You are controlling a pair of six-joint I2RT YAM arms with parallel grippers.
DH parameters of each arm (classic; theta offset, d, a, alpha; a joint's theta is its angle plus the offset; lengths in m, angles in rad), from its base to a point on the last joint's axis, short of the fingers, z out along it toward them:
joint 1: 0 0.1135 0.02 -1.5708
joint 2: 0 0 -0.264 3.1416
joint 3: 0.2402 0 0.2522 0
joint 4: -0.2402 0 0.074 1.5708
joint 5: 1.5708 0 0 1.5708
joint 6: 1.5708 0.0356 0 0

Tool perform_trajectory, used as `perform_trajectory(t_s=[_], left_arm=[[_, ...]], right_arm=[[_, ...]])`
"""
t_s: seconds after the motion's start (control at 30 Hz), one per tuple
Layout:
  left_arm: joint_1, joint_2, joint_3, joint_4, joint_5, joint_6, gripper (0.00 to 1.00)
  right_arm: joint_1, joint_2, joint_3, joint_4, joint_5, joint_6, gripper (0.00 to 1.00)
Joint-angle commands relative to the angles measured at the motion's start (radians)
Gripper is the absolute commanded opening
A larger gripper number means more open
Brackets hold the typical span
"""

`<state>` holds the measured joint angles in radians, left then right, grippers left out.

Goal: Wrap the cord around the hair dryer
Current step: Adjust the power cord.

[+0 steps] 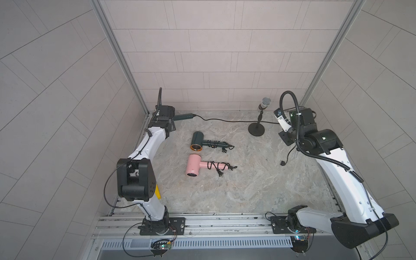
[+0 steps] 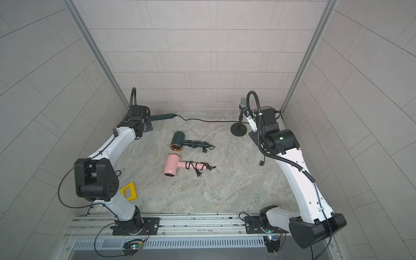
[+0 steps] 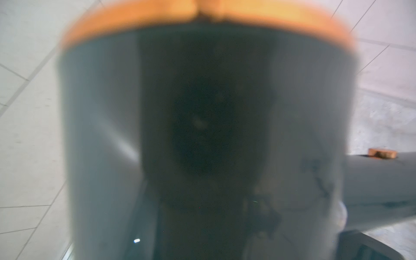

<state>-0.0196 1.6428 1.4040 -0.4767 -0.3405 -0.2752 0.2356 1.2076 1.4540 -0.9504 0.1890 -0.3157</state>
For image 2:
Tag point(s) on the left circuit board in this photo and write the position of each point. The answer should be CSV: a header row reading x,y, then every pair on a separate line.
x,y
135,244

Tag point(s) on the pink hair dryer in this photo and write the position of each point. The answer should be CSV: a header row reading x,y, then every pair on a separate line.
x,y
173,163

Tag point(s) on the aluminium rail frame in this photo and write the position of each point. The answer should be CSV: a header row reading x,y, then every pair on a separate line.
x,y
171,225

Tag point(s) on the yellow triangular plastic piece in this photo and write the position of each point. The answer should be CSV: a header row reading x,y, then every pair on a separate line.
x,y
129,191

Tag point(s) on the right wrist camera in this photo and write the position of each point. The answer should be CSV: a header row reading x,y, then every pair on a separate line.
x,y
251,121

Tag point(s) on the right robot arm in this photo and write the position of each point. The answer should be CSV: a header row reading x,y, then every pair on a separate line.
x,y
315,220

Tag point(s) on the microphone on black stand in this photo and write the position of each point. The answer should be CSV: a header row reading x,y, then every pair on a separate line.
x,y
239,129

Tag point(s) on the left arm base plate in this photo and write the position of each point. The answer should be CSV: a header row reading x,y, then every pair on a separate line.
x,y
145,226

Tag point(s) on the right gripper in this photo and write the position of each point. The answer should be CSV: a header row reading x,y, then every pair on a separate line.
x,y
253,135

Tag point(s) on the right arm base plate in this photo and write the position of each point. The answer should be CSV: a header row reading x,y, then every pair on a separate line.
x,y
253,226

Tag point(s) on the green hair dryer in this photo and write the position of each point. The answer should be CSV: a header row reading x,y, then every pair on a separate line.
x,y
159,117
179,142

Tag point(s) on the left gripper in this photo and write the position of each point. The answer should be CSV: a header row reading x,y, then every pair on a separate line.
x,y
148,124

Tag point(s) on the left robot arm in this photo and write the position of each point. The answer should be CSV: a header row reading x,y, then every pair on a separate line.
x,y
96,179

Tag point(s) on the circuit board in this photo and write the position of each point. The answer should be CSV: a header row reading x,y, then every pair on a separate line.
x,y
272,244
135,244

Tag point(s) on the right circuit board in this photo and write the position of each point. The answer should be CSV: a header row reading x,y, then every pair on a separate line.
x,y
272,244

